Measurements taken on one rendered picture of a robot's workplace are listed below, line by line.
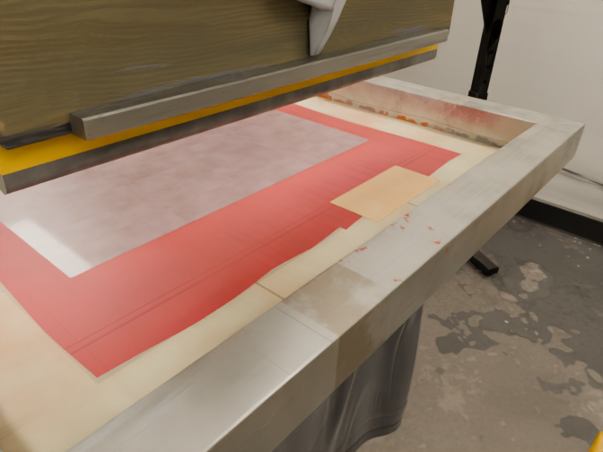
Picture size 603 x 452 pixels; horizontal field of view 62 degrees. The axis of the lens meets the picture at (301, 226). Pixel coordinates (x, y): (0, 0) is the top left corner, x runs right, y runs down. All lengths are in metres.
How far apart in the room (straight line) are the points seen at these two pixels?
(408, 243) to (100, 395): 0.19
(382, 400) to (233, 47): 0.54
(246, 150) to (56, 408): 0.32
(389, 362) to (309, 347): 0.44
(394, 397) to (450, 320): 1.12
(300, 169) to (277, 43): 0.18
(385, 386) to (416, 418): 0.81
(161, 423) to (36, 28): 0.16
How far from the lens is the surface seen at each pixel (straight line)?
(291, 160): 0.49
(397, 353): 0.67
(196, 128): 0.31
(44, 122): 0.25
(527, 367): 1.76
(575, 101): 2.39
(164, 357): 0.28
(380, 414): 0.75
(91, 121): 0.24
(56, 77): 0.24
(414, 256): 0.30
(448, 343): 1.75
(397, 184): 0.46
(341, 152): 0.52
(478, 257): 2.12
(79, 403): 0.27
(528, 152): 0.48
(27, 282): 0.36
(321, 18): 0.34
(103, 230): 0.39
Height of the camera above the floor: 1.15
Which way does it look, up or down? 31 degrees down
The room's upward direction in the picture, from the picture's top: 2 degrees clockwise
